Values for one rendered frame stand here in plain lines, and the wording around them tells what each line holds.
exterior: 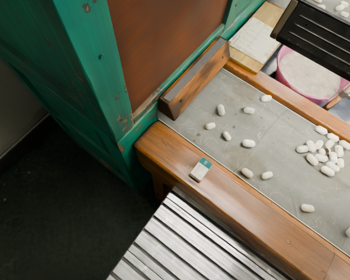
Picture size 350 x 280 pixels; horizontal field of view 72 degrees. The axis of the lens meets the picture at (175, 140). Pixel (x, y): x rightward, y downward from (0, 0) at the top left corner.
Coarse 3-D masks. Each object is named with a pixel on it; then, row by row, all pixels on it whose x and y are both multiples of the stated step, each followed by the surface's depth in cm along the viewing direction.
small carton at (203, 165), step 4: (200, 160) 65; (204, 160) 65; (196, 164) 65; (200, 164) 65; (204, 164) 65; (208, 164) 65; (212, 164) 65; (196, 168) 64; (200, 168) 64; (204, 168) 64; (208, 168) 64; (192, 172) 64; (196, 172) 64; (200, 172) 64; (204, 172) 64; (192, 176) 65; (196, 176) 63; (200, 176) 63; (200, 180) 63
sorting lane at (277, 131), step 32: (224, 96) 79; (256, 96) 80; (192, 128) 74; (224, 128) 74; (256, 128) 75; (288, 128) 76; (224, 160) 70; (256, 160) 71; (288, 160) 71; (288, 192) 67; (320, 192) 68; (320, 224) 64
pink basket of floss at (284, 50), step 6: (282, 48) 85; (288, 48) 88; (282, 54) 88; (276, 72) 88; (276, 78) 88; (282, 78) 82; (342, 78) 86; (288, 84) 79; (342, 84) 84; (294, 90) 79; (306, 96) 78; (312, 96) 77; (318, 102) 82
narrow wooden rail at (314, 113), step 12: (240, 72) 80; (252, 84) 81; (264, 84) 79; (276, 84) 79; (276, 96) 78; (288, 96) 77; (300, 96) 78; (300, 108) 76; (312, 108) 76; (312, 120) 76; (324, 120) 75; (336, 120) 75; (336, 132) 73; (348, 132) 73
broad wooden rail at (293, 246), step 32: (160, 128) 71; (160, 160) 67; (192, 160) 67; (192, 192) 65; (224, 192) 64; (256, 192) 66; (256, 224) 61; (288, 224) 62; (288, 256) 59; (320, 256) 59
